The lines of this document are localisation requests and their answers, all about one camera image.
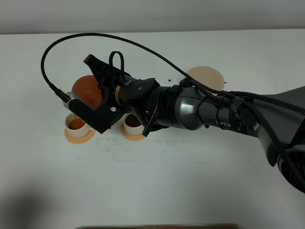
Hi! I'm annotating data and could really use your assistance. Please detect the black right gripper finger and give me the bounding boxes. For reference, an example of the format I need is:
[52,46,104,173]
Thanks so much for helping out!
[83,54,124,83]

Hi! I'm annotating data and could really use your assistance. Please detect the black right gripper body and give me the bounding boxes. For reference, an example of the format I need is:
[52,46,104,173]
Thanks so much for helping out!
[95,71,129,112]

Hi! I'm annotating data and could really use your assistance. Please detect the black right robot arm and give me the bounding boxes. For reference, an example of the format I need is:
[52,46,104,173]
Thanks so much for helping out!
[84,55,305,191]

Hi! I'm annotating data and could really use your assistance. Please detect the cream teapot coaster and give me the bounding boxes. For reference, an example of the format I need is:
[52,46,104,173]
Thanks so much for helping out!
[187,66,225,91]

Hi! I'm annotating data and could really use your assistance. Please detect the left white teacup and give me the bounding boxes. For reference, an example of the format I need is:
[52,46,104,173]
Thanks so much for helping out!
[65,113,94,138]

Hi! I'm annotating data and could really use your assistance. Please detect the brown tray edge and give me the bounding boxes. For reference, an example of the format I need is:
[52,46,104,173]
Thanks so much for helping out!
[78,224,244,229]

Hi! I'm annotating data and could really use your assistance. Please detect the brown clay teapot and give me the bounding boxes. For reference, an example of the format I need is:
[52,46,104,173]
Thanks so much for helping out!
[71,75,102,110]

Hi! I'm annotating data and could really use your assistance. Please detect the orange coaster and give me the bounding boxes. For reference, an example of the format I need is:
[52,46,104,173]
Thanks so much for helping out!
[121,124,145,141]
[64,129,96,144]

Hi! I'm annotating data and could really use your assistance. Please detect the white teacup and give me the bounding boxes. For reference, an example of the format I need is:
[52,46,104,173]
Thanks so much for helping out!
[122,114,144,135]
[65,113,94,138]

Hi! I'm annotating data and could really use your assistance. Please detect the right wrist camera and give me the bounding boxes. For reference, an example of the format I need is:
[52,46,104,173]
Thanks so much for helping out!
[61,92,126,134]

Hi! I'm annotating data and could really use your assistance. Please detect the left orange coaster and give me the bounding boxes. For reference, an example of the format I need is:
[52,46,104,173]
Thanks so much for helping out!
[64,129,96,144]

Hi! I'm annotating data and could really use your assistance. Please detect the right white teacup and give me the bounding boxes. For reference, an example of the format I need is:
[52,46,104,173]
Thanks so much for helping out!
[122,114,144,135]

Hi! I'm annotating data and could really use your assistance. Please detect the right orange coaster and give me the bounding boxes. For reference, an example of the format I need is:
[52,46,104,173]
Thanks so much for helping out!
[121,124,145,141]

